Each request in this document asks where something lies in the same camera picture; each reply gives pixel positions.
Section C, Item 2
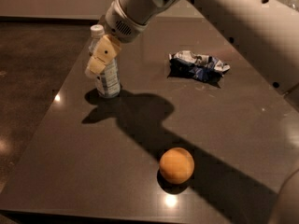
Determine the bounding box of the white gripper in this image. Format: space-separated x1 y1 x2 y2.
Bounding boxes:
85 0 147 78

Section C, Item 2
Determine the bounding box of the clear bottle at table edge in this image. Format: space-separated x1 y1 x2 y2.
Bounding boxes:
287 0 299 11

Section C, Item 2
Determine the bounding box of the crumpled blue white chip bag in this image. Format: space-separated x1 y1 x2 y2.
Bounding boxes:
168 50 230 83

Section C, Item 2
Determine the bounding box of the orange fruit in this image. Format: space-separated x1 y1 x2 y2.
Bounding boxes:
159 147 194 185

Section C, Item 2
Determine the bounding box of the clear plastic water bottle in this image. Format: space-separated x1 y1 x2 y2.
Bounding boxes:
89 24 121 98

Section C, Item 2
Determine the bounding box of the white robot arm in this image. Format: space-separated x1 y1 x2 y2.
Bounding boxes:
105 0 299 221

